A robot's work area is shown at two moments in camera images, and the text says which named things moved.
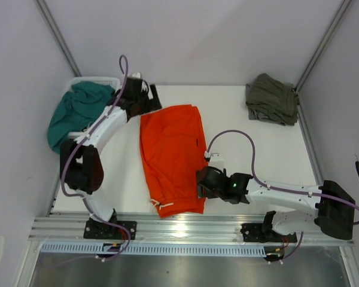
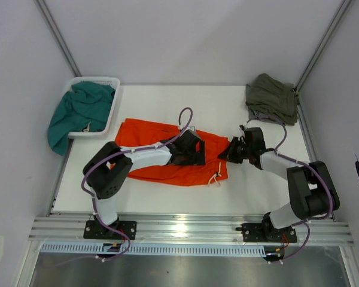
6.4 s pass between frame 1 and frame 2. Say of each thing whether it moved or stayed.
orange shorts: moved
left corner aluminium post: stayed
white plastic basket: stayed
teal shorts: stayed
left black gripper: moved
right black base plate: stayed
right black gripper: moved
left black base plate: stayed
